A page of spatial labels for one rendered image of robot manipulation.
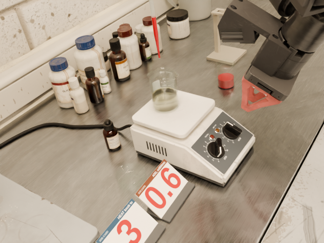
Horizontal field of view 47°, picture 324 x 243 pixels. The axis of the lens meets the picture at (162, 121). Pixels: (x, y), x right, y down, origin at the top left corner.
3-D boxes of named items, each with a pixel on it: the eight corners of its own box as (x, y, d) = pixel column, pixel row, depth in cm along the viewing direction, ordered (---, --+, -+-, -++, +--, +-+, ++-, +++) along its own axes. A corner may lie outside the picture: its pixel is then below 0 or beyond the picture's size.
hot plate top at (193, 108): (217, 103, 71) (217, 99, 70) (183, 140, 63) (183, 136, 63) (166, 89, 77) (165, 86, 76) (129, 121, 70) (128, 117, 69)
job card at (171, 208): (195, 185, 65) (193, 168, 63) (169, 223, 60) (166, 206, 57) (166, 175, 68) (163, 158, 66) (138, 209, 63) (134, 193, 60)
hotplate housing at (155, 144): (256, 145, 72) (257, 111, 67) (224, 190, 64) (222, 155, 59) (162, 116, 83) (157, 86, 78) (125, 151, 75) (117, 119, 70)
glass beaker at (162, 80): (147, 114, 70) (141, 77, 65) (159, 98, 74) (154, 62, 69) (177, 119, 68) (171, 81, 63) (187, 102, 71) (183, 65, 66)
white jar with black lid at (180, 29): (192, 30, 118) (190, 8, 114) (187, 39, 113) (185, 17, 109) (171, 30, 120) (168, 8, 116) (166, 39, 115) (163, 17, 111)
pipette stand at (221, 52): (246, 52, 102) (247, 6, 94) (232, 65, 97) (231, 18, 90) (221, 47, 106) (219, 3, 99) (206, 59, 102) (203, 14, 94)
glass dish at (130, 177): (150, 171, 70) (148, 162, 68) (143, 193, 65) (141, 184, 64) (122, 170, 71) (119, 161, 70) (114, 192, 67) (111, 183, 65)
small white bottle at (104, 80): (103, 89, 96) (98, 69, 92) (112, 88, 96) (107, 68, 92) (101, 94, 94) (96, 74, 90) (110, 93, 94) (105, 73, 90)
